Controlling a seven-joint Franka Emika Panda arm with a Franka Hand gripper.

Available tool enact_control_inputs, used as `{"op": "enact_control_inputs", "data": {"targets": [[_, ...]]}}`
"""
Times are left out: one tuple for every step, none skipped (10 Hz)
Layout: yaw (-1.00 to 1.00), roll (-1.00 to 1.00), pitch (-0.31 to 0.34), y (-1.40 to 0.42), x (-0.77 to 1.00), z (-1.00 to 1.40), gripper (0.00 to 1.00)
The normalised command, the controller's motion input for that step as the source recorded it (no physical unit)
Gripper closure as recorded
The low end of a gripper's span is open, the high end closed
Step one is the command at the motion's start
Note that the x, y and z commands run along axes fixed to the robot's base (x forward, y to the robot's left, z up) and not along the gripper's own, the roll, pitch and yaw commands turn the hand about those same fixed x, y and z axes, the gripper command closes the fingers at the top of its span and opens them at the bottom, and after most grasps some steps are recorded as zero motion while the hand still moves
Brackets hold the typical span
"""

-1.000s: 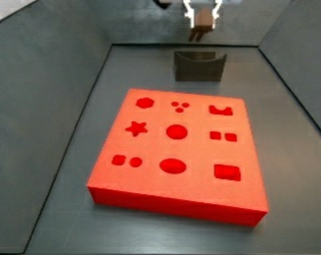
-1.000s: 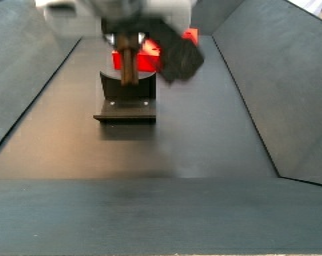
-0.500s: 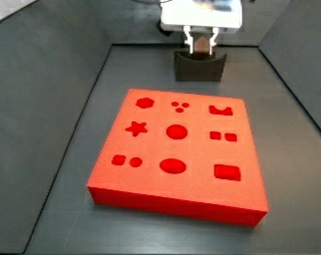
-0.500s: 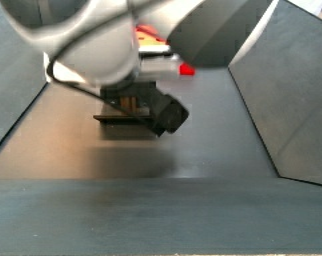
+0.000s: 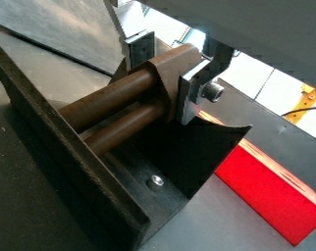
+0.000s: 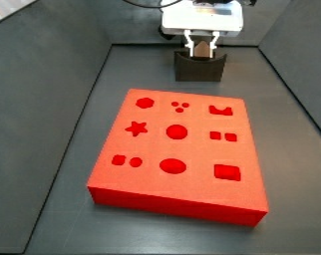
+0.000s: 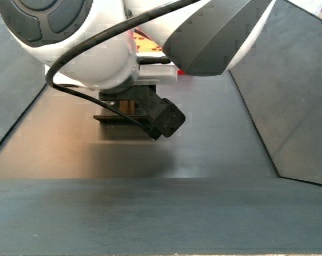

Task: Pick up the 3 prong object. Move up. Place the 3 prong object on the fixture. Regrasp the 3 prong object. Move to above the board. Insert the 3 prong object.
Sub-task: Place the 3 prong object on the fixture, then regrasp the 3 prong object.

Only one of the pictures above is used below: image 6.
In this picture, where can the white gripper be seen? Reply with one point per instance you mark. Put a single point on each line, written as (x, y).
(194, 16)

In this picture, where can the black curved fixture stand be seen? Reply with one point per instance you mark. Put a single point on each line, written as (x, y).
(198, 69)

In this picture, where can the brown three prong object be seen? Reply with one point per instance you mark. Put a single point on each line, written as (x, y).
(202, 50)

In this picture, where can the red foam block with cutouts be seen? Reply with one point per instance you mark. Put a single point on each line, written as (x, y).
(179, 157)

